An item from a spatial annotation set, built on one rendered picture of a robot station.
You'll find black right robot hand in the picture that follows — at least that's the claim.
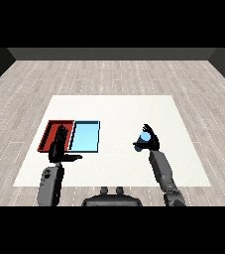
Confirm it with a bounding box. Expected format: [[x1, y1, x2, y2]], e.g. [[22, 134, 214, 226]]
[[132, 123, 161, 152]]

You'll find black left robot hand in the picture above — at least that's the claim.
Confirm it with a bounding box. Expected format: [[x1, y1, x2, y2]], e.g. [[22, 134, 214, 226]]
[[48, 124, 83, 164]]

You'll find light blue shallow open box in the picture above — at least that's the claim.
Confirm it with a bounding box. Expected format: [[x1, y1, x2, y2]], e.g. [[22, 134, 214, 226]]
[[66, 120, 101, 154]]

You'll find small blue can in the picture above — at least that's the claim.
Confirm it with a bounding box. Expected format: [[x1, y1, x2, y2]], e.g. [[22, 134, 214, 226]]
[[134, 131, 152, 153]]

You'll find dark grey robot body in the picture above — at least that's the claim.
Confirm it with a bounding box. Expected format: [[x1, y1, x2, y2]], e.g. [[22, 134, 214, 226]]
[[81, 187, 143, 207]]

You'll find red shallow open box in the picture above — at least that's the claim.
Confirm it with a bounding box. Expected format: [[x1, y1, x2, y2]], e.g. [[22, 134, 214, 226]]
[[37, 119, 75, 154]]

